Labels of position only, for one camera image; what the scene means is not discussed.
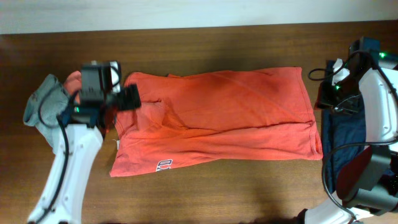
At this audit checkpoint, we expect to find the grey folded shirt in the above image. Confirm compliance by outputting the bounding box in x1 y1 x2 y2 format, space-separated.
23 74 70 154

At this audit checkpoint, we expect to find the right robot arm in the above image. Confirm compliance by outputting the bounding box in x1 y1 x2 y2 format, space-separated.
293 37 397 223

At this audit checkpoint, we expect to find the salmon folded shirt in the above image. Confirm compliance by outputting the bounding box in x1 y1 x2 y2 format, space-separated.
63 71 82 98

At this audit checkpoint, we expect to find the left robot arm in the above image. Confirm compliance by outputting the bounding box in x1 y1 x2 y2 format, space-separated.
24 61 141 223

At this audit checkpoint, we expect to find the navy blue garment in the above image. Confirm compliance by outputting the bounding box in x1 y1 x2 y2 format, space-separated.
320 59 398 195

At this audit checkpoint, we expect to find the orange-red t-shirt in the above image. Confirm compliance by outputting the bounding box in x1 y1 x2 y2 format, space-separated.
110 67 323 177

